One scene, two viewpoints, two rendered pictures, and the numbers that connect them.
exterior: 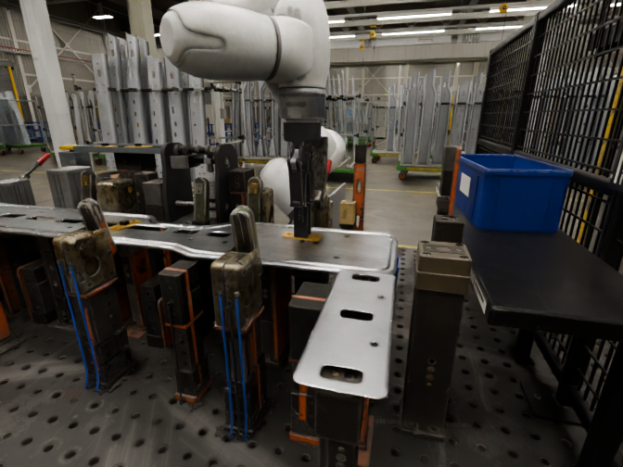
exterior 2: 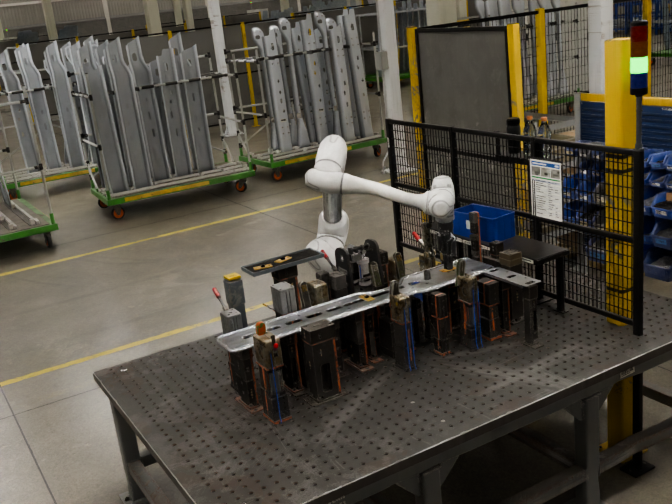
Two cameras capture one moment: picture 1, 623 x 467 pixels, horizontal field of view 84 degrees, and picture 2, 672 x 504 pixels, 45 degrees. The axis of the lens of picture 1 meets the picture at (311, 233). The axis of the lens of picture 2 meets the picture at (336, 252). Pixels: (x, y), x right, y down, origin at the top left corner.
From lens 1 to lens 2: 3.48 m
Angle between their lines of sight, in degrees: 41
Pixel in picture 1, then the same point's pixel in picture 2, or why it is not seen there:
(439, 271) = (515, 258)
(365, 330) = (519, 277)
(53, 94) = not seen: outside the picture
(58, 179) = (288, 293)
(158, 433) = (456, 360)
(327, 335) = (515, 280)
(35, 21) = not seen: outside the picture
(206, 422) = (463, 352)
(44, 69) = not seen: outside the picture
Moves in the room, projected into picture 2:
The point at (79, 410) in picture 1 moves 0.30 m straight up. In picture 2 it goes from (422, 373) to (416, 309)
